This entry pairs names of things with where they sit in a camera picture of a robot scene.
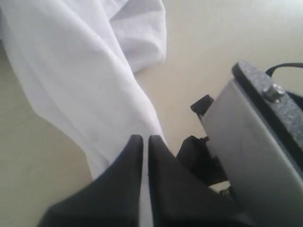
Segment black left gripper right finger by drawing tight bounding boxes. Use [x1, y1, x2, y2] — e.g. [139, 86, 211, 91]
[148, 136, 255, 227]

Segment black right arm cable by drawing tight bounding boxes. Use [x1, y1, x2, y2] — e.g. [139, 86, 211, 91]
[265, 61, 303, 78]

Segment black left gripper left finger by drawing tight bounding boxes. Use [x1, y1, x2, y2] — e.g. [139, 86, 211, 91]
[39, 135, 143, 227]

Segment white t-shirt red print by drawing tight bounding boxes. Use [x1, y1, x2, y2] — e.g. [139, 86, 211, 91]
[0, 0, 167, 178]

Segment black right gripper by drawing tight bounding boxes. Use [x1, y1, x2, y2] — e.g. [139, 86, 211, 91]
[176, 136, 228, 187]

